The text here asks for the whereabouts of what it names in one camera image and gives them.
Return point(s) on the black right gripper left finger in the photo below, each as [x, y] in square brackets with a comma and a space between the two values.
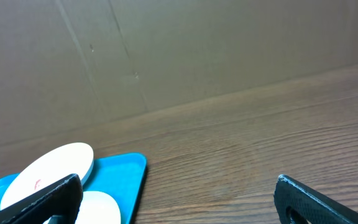
[57, 203]

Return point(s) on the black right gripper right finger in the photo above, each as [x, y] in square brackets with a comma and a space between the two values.
[296, 202]

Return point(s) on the teal plastic tray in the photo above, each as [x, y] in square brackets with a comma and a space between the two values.
[121, 176]

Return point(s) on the light blue plate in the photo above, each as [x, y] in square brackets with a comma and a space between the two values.
[98, 208]

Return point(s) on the white plate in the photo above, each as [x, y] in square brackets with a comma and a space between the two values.
[74, 158]

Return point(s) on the cardboard backdrop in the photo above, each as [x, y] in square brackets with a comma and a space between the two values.
[69, 64]

